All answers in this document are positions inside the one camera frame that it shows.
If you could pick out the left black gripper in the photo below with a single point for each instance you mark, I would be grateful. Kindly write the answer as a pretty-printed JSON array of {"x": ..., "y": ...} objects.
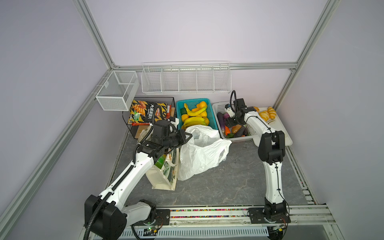
[{"x": 181, "y": 133}]

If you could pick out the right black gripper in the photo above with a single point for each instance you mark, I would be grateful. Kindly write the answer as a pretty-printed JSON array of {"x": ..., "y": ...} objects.
[{"x": 229, "y": 122}]

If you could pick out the white plastic grocery bag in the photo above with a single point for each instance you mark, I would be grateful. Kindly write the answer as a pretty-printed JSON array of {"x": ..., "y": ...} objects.
[{"x": 205, "y": 150}]

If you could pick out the green chips bag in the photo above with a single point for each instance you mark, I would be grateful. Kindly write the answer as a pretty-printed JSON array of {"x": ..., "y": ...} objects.
[{"x": 160, "y": 162}]

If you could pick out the cream canvas tote bag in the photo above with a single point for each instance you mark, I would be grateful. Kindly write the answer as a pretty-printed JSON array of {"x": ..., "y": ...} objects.
[{"x": 163, "y": 171}]

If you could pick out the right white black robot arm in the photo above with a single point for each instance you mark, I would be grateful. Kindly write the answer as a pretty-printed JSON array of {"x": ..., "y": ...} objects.
[{"x": 271, "y": 151}]

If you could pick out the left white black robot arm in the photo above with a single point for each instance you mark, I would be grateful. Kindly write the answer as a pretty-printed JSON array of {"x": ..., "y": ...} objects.
[{"x": 107, "y": 214}]

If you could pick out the dark purple eggplant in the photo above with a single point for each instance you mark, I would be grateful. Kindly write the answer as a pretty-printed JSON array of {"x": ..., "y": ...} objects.
[{"x": 221, "y": 122}]

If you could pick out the yellow banana bunch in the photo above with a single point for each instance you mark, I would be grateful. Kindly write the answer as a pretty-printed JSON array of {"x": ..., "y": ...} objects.
[{"x": 192, "y": 121}]

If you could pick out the white plastic vegetable basket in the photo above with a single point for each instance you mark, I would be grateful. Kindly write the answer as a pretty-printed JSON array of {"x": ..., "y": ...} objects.
[{"x": 237, "y": 133}]

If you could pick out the single yellow banana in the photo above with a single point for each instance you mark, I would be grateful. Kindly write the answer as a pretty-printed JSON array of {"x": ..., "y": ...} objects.
[{"x": 199, "y": 111}]

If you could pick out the teal plastic fruit basket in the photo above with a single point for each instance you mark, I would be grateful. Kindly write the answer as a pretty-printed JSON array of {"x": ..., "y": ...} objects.
[{"x": 192, "y": 104}]

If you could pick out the croissant middle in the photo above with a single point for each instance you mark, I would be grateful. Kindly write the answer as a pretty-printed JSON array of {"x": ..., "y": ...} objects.
[{"x": 264, "y": 115}]

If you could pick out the croissant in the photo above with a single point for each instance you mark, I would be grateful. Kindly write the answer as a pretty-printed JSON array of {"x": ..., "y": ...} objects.
[
  {"x": 264, "y": 115},
  {"x": 272, "y": 113}
]

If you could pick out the croissant right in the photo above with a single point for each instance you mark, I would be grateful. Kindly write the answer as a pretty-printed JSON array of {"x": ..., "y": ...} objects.
[{"x": 272, "y": 113}]

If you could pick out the white tray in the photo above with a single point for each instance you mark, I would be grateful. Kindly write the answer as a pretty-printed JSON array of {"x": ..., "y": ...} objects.
[{"x": 277, "y": 125}]

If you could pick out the black yellow chips bag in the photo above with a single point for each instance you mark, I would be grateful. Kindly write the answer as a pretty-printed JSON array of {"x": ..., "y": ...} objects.
[{"x": 144, "y": 112}]

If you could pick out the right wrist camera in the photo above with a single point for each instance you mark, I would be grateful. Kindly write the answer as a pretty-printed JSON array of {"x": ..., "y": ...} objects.
[{"x": 229, "y": 111}]

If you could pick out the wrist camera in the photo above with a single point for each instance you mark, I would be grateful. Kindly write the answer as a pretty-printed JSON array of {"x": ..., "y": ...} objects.
[
  {"x": 174, "y": 121},
  {"x": 229, "y": 111}
]

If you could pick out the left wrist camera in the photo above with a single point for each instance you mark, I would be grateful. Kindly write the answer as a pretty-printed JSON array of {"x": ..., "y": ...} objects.
[{"x": 174, "y": 121}]

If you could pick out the black wire wooden shelf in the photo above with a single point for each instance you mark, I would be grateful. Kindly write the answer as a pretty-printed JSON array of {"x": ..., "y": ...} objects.
[{"x": 133, "y": 128}]

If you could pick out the white wire wall rack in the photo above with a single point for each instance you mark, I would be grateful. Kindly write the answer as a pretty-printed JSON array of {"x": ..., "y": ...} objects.
[{"x": 186, "y": 77}]

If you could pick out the white mesh wall basket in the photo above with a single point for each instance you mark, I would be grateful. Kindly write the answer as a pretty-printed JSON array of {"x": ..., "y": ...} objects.
[{"x": 118, "y": 91}]

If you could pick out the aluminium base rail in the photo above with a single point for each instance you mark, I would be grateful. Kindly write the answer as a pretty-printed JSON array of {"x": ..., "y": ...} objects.
[{"x": 223, "y": 223}]

